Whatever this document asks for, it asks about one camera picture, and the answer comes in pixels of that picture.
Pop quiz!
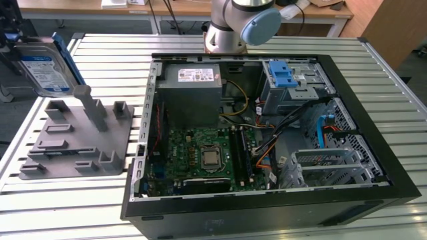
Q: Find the brown cardboard piece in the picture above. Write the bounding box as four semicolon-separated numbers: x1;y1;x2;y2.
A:
309;0;345;11

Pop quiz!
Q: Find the black graphics card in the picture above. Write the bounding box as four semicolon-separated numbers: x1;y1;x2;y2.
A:
182;176;231;195

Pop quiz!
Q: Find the large white box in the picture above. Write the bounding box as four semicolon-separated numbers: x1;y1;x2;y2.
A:
101;0;129;10

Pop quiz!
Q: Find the white plastic device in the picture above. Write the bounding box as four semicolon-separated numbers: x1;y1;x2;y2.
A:
279;0;311;21

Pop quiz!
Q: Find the green motherboard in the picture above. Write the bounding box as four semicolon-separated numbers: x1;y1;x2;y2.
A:
146;126;269;198

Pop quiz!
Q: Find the black RAM stick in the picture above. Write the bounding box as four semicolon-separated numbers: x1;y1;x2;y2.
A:
230;126;247;185

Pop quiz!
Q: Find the black PC case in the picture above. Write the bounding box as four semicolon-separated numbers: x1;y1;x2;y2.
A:
119;52;422;240

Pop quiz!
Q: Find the black mesh waste bin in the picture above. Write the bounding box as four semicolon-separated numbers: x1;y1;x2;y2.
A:
0;18;45;76

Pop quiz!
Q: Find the grey parts rack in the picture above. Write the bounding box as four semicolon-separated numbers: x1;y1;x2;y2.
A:
18;84;137;180

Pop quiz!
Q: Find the orange black power wire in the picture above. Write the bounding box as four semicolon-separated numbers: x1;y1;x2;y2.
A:
323;125;361;141

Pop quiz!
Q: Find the grey metal stand foot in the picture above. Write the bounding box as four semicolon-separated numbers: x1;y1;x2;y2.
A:
0;83;16;103

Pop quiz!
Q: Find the orange data wire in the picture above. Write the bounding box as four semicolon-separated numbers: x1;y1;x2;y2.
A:
255;152;274;171

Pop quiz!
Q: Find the metal optical drive cage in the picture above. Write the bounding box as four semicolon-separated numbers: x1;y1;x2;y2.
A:
259;59;337;117

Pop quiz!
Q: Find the brown wooden cabinet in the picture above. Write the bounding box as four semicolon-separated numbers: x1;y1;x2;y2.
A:
339;0;427;73

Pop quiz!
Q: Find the silver CPU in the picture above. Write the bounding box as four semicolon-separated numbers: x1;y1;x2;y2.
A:
201;150;222;168

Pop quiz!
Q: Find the yellow wire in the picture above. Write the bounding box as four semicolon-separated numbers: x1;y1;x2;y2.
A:
219;79;250;117

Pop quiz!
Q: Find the grey power supply unit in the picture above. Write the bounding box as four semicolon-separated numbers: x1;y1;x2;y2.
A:
157;63;225;130

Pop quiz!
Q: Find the metal disk bay cage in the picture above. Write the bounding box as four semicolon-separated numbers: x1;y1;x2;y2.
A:
278;147;381;190

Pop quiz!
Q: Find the blue data wire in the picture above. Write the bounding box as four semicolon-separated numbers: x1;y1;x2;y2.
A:
315;113;335;151

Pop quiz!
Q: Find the black cable bundle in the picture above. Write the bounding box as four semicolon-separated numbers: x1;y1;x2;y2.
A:
253;99;330;156

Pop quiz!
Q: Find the hard disk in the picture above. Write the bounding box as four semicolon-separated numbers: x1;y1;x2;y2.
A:
4;31;86;98

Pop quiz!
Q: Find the blue plastic drive latch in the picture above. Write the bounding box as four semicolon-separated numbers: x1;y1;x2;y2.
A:
269;61;301;88

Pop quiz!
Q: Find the light wooden desk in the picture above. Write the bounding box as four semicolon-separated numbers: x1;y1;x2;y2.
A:
0;0;355;38

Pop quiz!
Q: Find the thin red wire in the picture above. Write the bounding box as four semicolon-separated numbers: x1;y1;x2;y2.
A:
151;101;167;157

